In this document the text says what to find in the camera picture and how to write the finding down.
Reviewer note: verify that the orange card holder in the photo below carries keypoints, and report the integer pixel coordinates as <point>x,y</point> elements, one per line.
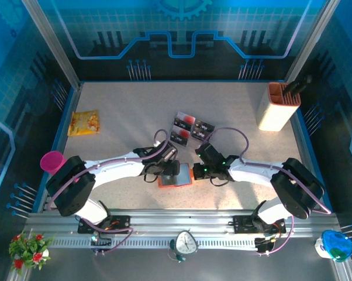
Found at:
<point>184,175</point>

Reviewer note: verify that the black VIP card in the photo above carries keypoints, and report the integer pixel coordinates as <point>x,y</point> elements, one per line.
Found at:
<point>205,127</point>
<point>198,134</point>

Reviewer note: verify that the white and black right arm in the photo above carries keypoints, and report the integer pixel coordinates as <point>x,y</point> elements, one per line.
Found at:
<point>252,172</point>

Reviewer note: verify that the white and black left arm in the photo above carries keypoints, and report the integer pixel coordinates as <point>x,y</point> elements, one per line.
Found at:
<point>114,172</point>

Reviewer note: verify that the black card with red circle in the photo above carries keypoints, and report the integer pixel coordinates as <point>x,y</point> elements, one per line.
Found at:
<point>185,117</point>
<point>180,137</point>

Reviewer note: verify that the white triangular desk clock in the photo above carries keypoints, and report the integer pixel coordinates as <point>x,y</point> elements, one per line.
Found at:
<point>187,243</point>

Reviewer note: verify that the cream knife block orange top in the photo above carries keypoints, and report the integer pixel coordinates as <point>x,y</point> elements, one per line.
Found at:
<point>276,114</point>

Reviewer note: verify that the small controller board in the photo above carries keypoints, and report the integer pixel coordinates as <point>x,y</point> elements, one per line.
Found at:
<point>265,244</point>
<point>100,241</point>

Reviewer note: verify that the yellow snack bag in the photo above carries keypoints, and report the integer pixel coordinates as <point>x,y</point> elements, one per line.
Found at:
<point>84,123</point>

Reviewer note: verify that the pink plastic goblet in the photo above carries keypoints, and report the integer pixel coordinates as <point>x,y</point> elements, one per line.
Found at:
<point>51,161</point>

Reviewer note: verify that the blue and white container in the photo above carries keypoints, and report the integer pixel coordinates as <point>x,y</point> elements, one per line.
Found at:
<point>336,244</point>

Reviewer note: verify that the potted plant with red flowers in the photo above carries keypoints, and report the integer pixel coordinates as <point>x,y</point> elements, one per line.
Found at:
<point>28,253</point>

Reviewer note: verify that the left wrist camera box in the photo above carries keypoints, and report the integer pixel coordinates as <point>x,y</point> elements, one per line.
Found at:
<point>169,152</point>

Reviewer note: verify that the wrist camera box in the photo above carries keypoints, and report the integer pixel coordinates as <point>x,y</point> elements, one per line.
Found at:
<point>169,152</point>
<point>208,152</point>

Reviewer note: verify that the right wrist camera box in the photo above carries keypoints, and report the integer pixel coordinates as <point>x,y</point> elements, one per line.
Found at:
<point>208,152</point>

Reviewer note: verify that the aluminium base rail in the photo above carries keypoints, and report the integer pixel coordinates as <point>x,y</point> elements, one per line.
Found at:
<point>179,219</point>

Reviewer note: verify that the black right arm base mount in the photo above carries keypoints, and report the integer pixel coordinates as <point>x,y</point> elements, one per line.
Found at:
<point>243,224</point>

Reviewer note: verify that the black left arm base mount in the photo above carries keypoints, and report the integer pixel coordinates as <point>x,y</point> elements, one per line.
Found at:
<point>120,222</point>

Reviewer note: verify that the aluminium frame post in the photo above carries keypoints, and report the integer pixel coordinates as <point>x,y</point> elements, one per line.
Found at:
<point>310,44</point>
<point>53,44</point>

